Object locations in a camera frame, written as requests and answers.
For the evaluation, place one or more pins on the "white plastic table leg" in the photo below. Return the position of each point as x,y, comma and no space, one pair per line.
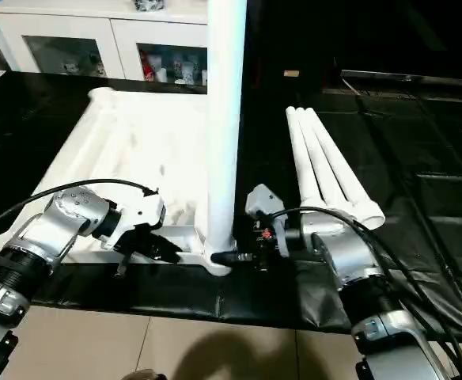
326,162
350,182
225,103
304,154

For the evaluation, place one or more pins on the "white compartment tray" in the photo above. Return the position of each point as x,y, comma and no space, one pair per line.
136,142

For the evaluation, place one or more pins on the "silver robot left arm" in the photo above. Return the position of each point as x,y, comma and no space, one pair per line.
53,229

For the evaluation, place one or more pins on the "black work mat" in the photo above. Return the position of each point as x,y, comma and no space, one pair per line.
41,119

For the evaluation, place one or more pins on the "small red bottle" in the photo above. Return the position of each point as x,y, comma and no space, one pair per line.
146,70

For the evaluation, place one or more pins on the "small tan tag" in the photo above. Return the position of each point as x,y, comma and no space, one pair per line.
291,74

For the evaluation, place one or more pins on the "white glass-door cabinet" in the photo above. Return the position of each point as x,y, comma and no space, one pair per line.
96,36

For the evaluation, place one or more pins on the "long black bar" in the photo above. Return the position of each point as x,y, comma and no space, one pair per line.
413,77

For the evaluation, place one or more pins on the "silver crumpled object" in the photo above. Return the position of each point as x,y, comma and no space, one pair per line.
149,4

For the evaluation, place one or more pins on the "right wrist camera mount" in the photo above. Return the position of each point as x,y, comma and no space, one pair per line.
264,202

